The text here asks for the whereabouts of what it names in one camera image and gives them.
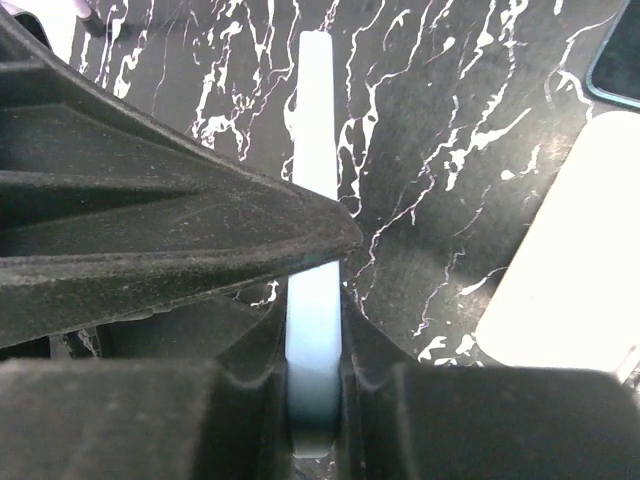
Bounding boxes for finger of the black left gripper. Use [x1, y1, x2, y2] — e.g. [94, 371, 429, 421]
[1, 13, 362, 346]

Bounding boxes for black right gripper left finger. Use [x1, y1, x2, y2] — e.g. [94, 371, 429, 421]
[1, 304, 290, 479]

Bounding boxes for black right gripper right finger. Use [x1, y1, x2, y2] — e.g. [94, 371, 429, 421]
[337, 296, 639, 479]

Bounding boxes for light blue phone case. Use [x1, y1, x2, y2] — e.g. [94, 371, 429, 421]
[284, 29, 344, 460]

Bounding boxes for beige phone case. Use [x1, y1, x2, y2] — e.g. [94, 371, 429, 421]
[476, 111, 639, 380]

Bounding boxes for phone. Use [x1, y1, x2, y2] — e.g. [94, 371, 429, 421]
[586, 0, 639, 111]

